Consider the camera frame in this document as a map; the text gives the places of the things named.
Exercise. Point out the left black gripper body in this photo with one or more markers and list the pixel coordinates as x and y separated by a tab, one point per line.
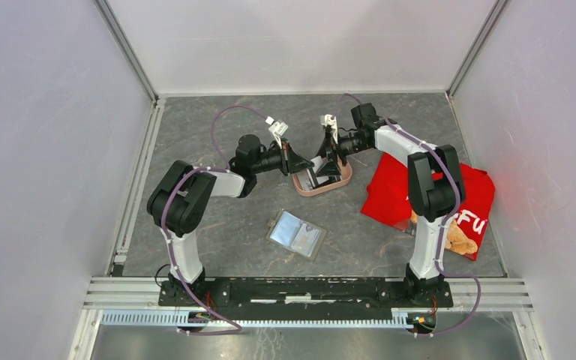
269	160

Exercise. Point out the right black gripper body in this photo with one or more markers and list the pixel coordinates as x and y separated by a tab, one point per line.
349	144

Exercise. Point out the pink oval tray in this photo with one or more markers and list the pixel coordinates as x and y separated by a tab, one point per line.
328	183

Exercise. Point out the grey card holder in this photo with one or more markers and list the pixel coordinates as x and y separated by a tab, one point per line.
296	235

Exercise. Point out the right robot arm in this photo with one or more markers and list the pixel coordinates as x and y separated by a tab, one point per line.
435	184

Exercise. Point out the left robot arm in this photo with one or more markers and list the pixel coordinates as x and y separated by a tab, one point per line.
179	201

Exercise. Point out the red printed t-shirt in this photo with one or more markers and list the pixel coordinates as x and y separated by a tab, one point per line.
388	203

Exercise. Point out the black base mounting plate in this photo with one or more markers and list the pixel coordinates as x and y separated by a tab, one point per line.
304	298

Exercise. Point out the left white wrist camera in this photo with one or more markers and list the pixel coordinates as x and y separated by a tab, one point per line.
277	129

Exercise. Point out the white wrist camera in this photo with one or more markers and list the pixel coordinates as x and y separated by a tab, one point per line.
330	126
277	129

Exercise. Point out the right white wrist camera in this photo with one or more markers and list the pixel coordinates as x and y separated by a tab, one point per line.
330	126

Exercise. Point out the aluminium frame rail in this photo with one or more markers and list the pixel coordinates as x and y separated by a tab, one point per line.
138	301

